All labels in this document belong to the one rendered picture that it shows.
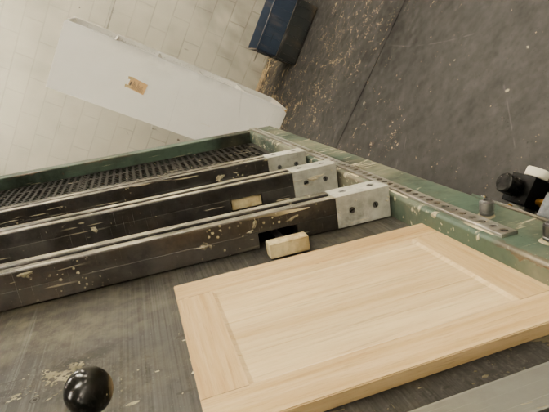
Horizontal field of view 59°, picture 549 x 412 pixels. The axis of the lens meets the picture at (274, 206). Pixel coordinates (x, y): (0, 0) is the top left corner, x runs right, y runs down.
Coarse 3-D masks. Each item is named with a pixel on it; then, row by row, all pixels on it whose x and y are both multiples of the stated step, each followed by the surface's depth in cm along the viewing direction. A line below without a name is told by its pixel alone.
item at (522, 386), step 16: (544, 368) 48; (496, 384) 47; (512, 384) 46; (528, 384) 46; (544, 384) 46; (448, 400) 46; (464, 400) 45; (480, 400) 45; (496, 400) 45; (512, 400) 45; (528, 400) 44; (544, 400) 44
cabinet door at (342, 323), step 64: (320, 256) 86; (384, 256) 83; (448, 256) 79; (192, 320) 71; (256, 320) 69; (320, 320) 67; (384, 320) 64; (448, 320) 62; (512, 320) 60; (256, 384) 55; (320, 384) 54; (384, 384) 54
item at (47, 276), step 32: (320, 192) 106; (352, 192) 102; (384, 192) 103; (192, 224) 97; (224, 224) 95; (256, 224) 97; (288, 224) 99; (320, 224) 101; (352, 224) 103; (64, 256) 90; (96, 256) 89; (128, 256) 91; (160, 256) 93; (192, 256) 95; (224, 256) 97; (0, 288) 86; (32, 288) 87; (64, 288) 89; (96, 288) 91
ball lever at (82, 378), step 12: (84, 372) 38; (96, 372) 38; (72, 384) 37; (84, 384) 37; (96, 384) 37; (108, 384) 38; (72, 396) 37; (84, 396) 37; (96, 396) 37; (108, 396) 38; (72, 408) 37; (84, 408) 37; (96, 408) 37
